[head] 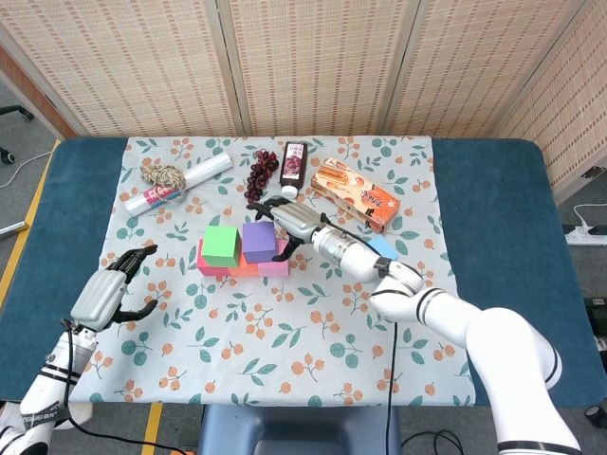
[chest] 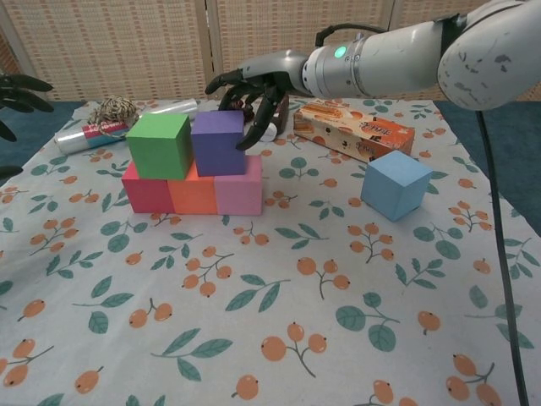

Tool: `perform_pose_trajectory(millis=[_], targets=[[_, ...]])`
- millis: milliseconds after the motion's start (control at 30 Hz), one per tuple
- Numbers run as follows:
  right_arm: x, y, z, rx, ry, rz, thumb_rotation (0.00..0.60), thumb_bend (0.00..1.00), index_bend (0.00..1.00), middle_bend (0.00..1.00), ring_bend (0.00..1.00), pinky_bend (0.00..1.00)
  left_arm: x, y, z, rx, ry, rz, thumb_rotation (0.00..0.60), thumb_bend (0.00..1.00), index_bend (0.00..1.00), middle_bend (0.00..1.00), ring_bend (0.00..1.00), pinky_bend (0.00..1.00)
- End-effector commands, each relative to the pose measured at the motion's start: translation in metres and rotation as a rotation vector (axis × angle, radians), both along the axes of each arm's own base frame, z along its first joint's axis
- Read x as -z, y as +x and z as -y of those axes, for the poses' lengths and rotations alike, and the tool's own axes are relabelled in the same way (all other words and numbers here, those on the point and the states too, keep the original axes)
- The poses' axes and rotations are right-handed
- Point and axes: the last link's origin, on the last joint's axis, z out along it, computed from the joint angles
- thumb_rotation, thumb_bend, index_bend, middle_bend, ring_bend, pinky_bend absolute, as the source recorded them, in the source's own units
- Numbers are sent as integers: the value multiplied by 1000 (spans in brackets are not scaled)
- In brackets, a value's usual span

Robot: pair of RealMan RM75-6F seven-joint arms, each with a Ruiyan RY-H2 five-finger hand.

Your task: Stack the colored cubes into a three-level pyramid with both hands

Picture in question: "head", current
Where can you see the pink block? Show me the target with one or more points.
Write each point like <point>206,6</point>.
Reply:
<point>275,269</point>

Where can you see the woven bamboo folding screen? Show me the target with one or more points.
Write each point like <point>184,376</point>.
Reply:
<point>308,71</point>

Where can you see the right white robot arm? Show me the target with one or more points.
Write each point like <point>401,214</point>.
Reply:
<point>498,341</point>

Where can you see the orange biscuit box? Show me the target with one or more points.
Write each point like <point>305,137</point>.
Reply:
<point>355,194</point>

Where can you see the beige twine bundle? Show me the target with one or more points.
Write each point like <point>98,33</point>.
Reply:
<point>163,176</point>

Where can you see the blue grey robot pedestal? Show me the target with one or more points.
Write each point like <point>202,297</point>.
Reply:
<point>299,426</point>

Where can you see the dark grape juice bottle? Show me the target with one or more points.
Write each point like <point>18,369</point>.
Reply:
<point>293,166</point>

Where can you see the black equipment box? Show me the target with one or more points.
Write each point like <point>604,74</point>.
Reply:
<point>598,313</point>

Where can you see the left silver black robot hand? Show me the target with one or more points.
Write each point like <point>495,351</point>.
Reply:
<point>97,298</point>

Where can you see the dark red grape bunch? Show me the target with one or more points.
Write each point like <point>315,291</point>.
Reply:
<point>260,177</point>

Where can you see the magenta block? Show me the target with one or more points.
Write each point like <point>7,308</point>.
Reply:
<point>211,271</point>

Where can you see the grey metal bar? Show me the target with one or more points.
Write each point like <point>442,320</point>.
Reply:
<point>12,229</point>

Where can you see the floral fruit print tablecloth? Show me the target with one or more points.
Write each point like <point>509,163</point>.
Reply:
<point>332,379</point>

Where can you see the green block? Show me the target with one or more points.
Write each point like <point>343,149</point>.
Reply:
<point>220,246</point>

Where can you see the clear plastic wrap roll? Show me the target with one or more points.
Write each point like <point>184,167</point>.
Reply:
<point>208,170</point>

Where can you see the purple block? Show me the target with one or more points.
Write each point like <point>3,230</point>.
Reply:
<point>258,242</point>

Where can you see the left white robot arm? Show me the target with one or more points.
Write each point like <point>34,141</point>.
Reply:
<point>47,384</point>

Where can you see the orange block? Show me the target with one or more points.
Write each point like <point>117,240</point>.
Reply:
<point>244,271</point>

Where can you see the light blue block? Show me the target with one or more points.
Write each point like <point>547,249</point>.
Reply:
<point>384,246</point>

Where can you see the white power strip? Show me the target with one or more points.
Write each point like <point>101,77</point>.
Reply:
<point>588,235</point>

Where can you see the black office chair base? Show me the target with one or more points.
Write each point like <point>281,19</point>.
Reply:
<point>14,111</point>

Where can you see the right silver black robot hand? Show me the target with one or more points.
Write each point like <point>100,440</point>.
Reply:
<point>299,223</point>

